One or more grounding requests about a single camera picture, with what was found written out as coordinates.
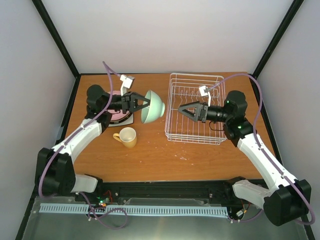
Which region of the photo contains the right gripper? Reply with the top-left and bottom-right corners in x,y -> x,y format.
178,101 -> 231,123

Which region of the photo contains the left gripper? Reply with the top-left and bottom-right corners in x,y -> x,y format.
103,91 -> 153,114

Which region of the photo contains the green ceramic bowl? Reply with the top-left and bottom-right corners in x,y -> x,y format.
141,90 -> 166,124

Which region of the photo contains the white wire dish rack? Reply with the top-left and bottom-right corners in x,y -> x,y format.
164,73 -> 227,145

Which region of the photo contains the yellow ceramic mug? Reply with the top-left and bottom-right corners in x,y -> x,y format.
112,127 -> 137,148

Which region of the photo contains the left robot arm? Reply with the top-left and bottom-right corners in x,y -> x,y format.
35,84 -> 153,202

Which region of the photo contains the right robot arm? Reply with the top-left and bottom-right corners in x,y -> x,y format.
178,90 -> 311,226

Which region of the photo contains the white square plate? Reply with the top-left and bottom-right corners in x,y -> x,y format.
109,114 -> 134,127

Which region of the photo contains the pink round plate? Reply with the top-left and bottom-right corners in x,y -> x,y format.
106,90 -> 131,121

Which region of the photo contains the black round plate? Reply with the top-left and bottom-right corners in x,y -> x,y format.
107,109 -> 133,124

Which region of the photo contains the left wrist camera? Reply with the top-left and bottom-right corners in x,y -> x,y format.
120,74 -> 135,96

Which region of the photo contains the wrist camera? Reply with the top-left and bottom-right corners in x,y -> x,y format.
120,74 -> 135,96
198,85 -> 211,106

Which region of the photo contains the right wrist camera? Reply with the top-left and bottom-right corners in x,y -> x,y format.
198,85 -> 211,106

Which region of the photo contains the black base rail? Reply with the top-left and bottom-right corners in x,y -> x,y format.
32,181 -> 301,208

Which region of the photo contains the right black frame post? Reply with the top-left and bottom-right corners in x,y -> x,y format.
251,0 -> 304,80

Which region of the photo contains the black frame post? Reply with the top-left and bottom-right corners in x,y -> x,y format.
251,0 -> 304,80
31,0 -> 80,79

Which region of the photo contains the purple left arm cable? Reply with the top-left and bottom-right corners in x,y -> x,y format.
37,61 -> 121,198

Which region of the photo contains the left black frame post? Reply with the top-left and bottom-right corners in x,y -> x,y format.
31,0 -> 80,79

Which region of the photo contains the light blue cable duct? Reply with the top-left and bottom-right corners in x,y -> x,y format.
38,203 -> 228,218

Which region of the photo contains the metal base plate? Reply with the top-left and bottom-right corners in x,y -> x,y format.
16,198 -> 308,240

